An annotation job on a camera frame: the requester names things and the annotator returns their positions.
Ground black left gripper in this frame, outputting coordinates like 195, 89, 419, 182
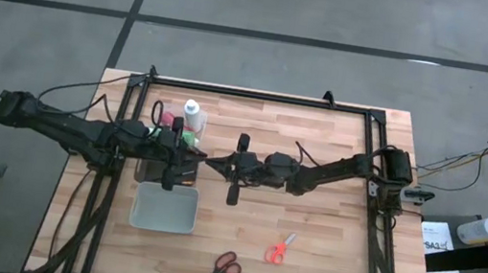
146, 112, 214, 198

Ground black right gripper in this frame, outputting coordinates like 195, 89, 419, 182
200, 129, 270, 211

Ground green paint bottle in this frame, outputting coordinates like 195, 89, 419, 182
146, 125, 202, 148

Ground white paint bottle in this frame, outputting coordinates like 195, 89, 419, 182
179, 97, 210, 134

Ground red paint bottle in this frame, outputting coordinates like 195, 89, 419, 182
159, 111, 202, 135

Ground dark grey plastic bin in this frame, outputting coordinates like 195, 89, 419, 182
132, 139, 203, 193

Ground clear plastic bin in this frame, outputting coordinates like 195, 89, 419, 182
146, 96, 211, 150

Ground light grey plastic bin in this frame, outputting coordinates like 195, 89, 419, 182
128, 177, 202, 238

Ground orange scissors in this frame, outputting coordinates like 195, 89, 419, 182
262, 228, 300, 267

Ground black clamp device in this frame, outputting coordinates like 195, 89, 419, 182
401, 186, 437, 208

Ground white paper sheet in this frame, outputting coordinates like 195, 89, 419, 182
414, 218, 470, 273

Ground clear plastic jar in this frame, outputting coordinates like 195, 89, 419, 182
453, 212, 488, 249

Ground black aluminium table frame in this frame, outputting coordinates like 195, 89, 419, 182
22, 57, 466, 273

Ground silver mounting bracket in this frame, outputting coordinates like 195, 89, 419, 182
365, 179, 380, 199

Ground cable bundle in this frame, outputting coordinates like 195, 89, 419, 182
410, 135, 488, 199

